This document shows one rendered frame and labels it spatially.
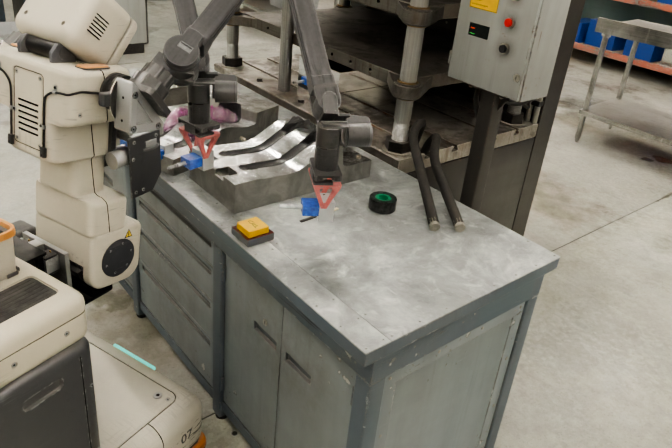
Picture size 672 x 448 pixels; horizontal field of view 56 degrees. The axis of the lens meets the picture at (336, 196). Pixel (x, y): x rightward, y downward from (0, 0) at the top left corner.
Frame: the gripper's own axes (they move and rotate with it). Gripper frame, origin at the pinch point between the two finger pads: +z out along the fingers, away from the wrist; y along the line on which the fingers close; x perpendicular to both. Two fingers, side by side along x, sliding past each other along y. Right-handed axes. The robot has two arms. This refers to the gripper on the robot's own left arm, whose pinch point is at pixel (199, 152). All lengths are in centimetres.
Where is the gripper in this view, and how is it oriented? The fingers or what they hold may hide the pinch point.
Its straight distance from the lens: 173.6
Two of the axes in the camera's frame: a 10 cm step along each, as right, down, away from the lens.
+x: -6.8, 2.8, -6.8
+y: -7.3, -3.6, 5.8
